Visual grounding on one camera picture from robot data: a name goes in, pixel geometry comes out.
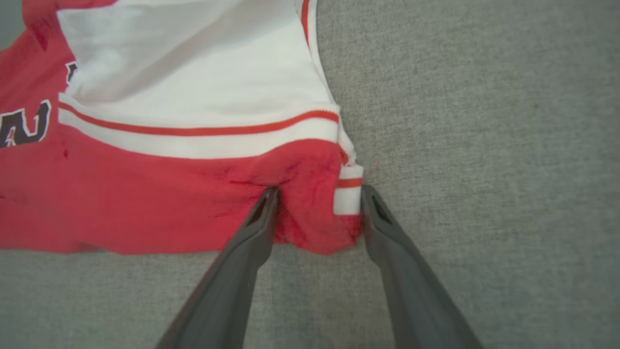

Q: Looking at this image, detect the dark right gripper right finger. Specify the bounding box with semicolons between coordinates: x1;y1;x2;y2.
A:
360;184;485;349

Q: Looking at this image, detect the red white sports garment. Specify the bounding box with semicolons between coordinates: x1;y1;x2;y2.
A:
0;0;365;256

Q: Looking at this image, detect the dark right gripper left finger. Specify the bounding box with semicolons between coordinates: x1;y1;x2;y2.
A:
155;186;280;349

